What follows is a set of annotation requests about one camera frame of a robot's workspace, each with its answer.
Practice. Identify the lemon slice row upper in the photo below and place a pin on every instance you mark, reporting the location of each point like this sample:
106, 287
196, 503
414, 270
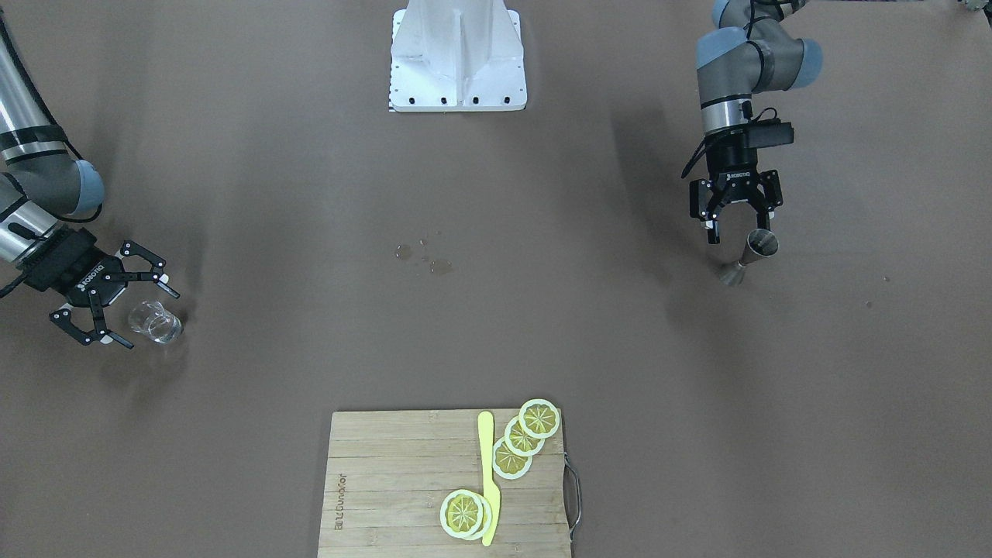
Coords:
507, 464

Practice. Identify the clear glass cup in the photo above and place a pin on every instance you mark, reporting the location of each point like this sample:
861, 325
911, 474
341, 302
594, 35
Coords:
155, 322

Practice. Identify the lemon slice row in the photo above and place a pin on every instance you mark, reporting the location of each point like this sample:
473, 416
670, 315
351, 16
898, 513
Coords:
519, 441
539, 418
507, 464

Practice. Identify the white metal base plate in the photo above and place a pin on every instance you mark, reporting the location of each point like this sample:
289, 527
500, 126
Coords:
457, 56

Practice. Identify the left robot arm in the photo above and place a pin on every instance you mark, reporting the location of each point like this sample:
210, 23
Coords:
748, 52

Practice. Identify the yellow plastic knife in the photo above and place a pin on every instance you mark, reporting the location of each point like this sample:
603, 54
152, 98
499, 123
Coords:
491, 491

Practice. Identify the wooden cutting board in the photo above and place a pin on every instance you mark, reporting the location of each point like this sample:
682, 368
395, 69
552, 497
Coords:
387, 475

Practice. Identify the lemon slice row lower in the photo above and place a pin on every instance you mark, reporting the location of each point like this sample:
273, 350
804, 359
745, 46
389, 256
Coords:
539, 418

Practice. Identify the lemon slice under top slice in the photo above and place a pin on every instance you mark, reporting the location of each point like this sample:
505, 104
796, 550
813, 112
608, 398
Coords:
487, 520

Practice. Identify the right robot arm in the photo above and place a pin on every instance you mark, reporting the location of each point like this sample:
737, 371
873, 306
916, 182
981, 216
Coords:
48, 193

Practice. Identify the lemon slice row middle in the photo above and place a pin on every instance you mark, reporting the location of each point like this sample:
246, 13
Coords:
519, 441

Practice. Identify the lemon slice on knife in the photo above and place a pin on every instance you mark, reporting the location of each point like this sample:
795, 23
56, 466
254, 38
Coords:
461, 514

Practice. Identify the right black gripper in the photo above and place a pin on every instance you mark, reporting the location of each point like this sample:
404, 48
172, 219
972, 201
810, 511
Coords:
68, 268

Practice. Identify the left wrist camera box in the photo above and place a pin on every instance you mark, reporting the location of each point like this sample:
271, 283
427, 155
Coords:
771, 132

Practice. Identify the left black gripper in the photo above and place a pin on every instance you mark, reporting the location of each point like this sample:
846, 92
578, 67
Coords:
729, 164

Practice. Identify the steel jigger measuring cup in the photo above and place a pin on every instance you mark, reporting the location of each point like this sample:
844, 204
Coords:
760, 244

